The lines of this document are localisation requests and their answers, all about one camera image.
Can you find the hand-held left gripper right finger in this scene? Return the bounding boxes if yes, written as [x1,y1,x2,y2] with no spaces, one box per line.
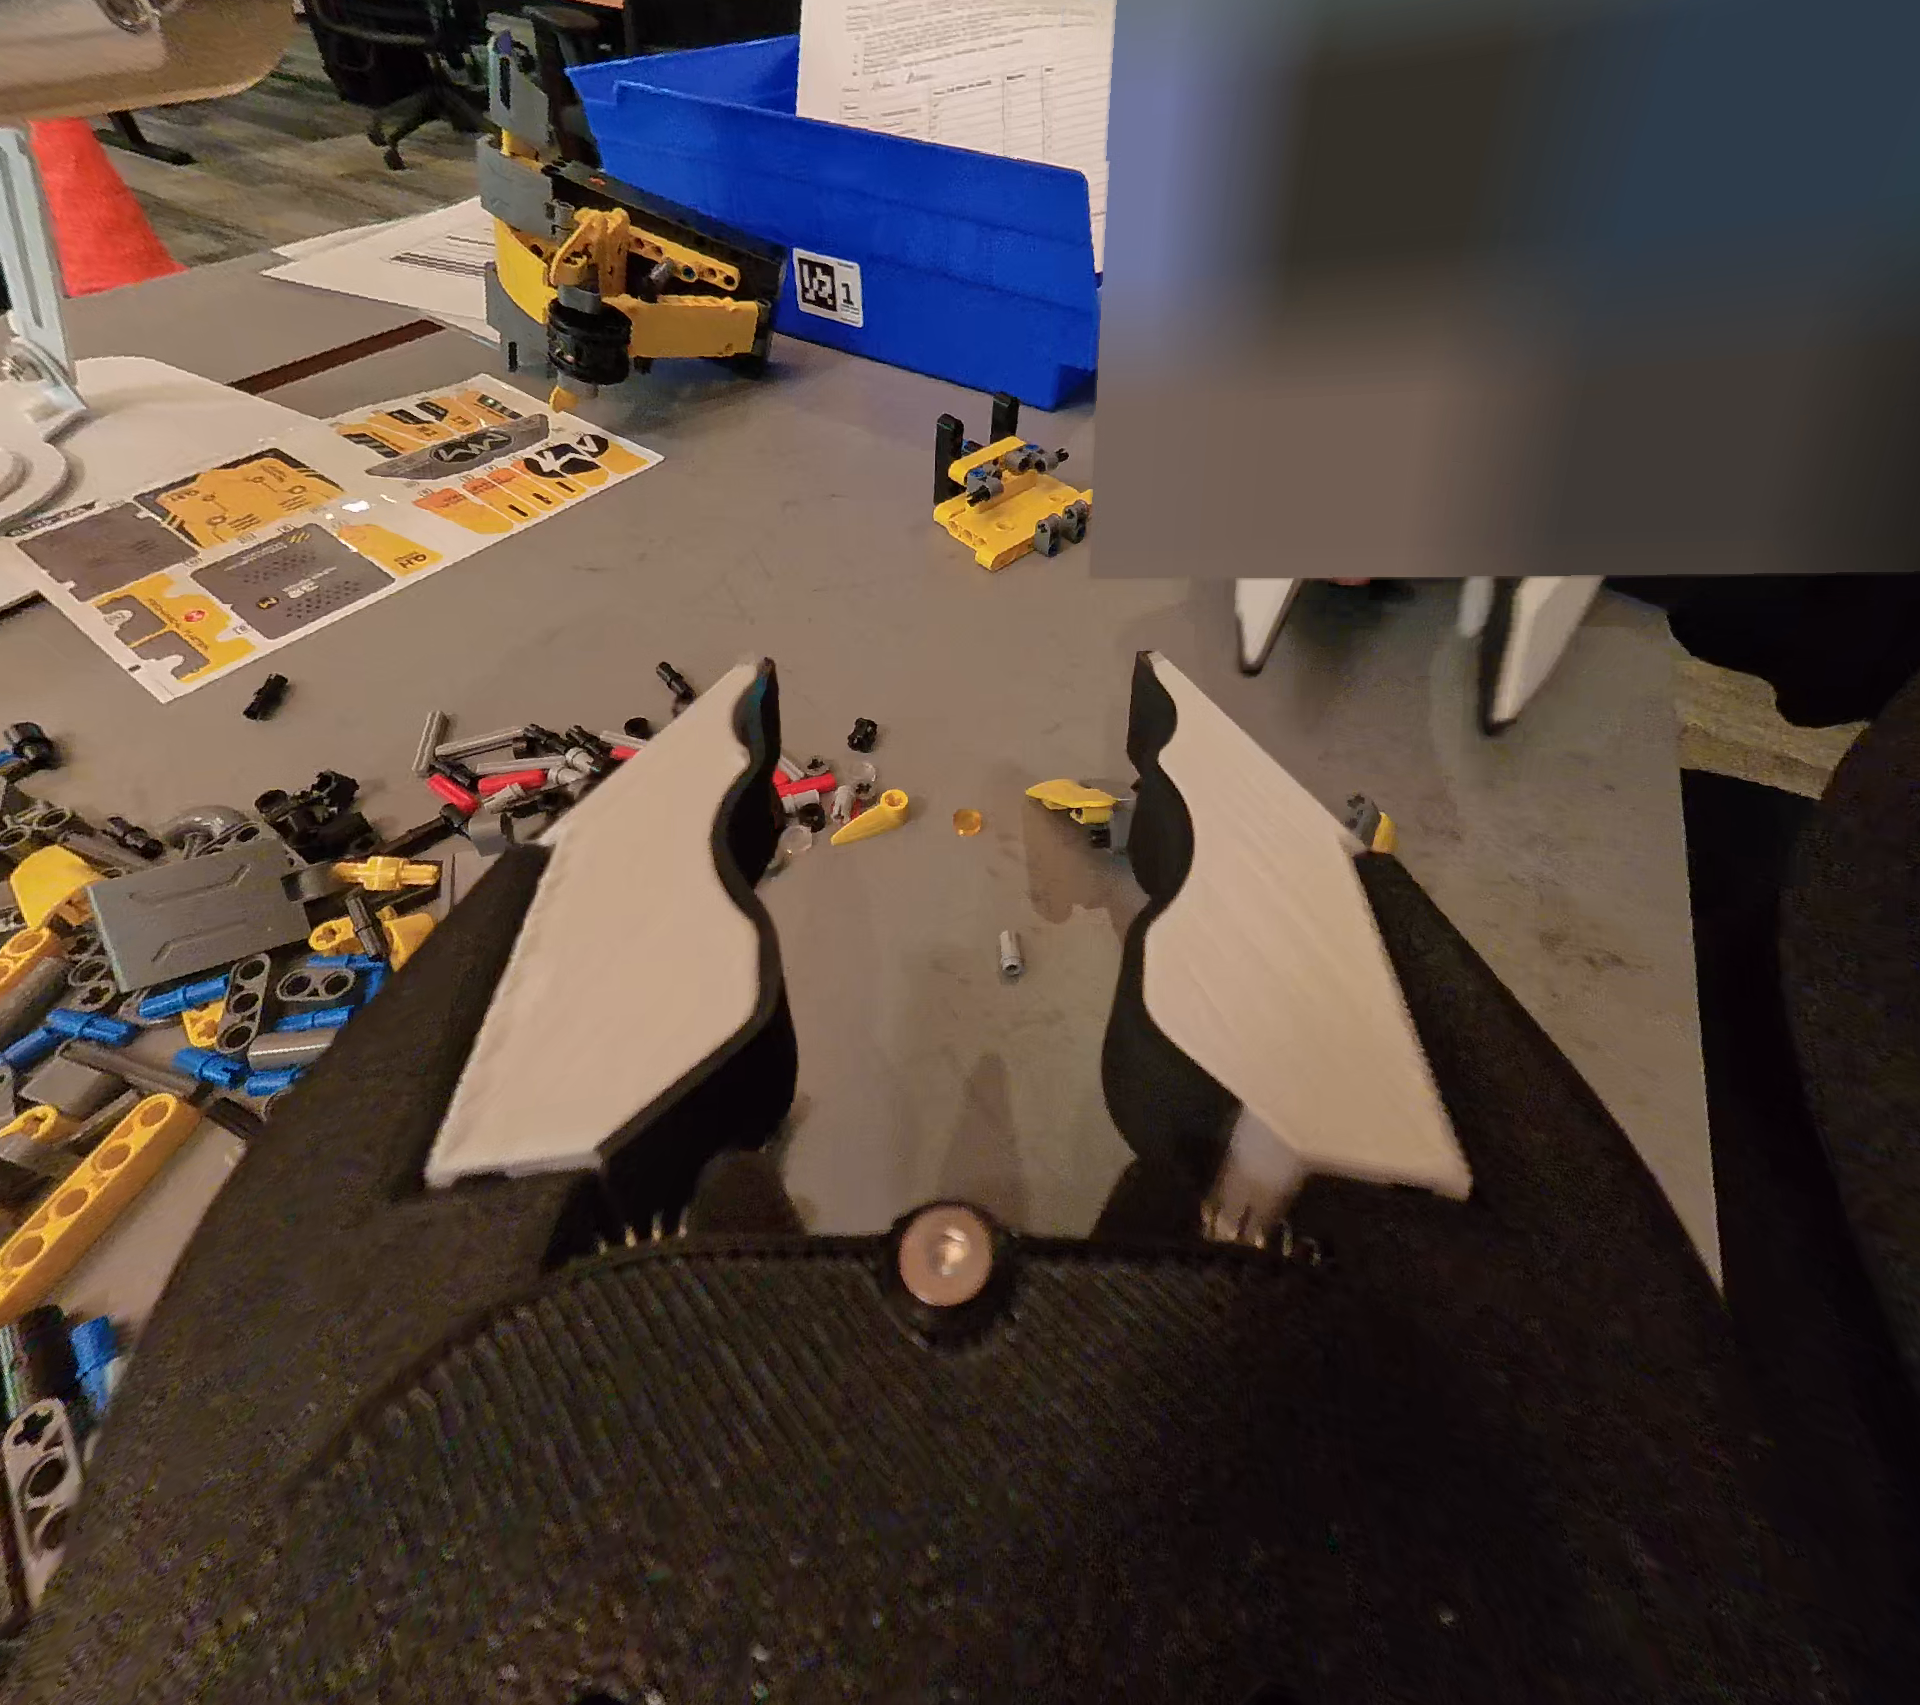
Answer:
[1098,648,1476,1238]

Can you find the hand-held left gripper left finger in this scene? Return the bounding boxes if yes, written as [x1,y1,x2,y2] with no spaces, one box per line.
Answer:
[423,655,800,1224]

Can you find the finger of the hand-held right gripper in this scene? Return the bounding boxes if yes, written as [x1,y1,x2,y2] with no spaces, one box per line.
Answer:
[1231,577,1307,678]
[1458,577,1609,739]

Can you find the pile of toy building pieces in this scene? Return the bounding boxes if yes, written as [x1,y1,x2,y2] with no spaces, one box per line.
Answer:
[0,658,917,1608]

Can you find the small yellow toy assembly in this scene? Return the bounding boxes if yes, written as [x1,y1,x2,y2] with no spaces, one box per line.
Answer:
[930,396,1093,570]

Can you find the blue bin with white label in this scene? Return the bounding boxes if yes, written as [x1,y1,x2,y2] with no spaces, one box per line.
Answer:
[566,34,1104,413]

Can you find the printed instruction sheet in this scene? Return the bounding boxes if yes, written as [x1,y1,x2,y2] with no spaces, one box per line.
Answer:
[0,376,665,704]

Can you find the printed paper sheet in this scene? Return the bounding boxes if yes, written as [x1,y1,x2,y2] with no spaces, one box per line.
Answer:
[262,196,519,319]
[794,0,1119,271]

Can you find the large yellow toy vehicle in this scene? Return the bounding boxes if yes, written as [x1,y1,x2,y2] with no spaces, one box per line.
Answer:
[475,32,792,417]

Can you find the white stand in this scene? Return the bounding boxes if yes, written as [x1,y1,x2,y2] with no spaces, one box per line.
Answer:
[0,121,287,514]

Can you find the orange traffic cone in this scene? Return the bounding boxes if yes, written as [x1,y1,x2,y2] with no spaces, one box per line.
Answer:
[29,118,186,297]

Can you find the black office chair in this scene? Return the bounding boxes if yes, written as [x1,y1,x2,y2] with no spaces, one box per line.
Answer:
[306,0,503,174]

